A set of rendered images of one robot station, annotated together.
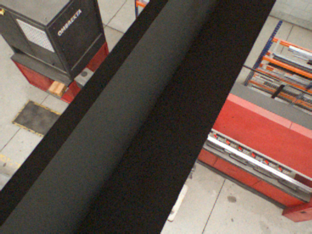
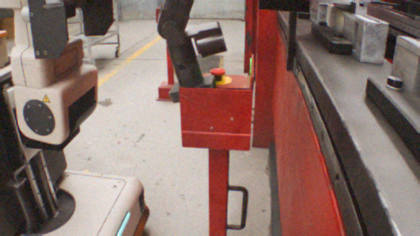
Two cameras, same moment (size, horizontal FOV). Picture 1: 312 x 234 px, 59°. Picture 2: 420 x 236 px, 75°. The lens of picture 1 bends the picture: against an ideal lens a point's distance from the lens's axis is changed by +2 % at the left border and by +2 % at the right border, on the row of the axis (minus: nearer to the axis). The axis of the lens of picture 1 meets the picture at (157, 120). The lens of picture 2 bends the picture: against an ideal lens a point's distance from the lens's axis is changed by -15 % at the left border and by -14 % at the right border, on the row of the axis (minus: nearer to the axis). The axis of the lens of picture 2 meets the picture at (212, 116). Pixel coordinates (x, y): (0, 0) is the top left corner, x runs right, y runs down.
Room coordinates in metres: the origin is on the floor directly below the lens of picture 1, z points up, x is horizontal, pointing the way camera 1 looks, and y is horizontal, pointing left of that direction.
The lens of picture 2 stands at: (1.21, -1.17, 1.04)
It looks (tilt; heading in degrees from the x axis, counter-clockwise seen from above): 25 degrees down; 71
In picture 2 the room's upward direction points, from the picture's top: straight up
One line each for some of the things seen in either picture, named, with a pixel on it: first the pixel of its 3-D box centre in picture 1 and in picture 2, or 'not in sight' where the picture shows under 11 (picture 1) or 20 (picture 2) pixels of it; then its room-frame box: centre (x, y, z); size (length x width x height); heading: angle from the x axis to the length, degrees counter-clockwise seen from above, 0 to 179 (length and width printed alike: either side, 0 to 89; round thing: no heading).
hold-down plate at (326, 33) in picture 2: not in sight; (328, 36); (1.80, -0.47, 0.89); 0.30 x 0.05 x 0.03; 63
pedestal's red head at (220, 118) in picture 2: not in sight; (220, 97); (1.47, -0.48, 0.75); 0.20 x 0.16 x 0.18; 64
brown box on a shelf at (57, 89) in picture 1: (56, 88); not in sight; (2.42, 1.75, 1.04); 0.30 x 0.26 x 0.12; 64
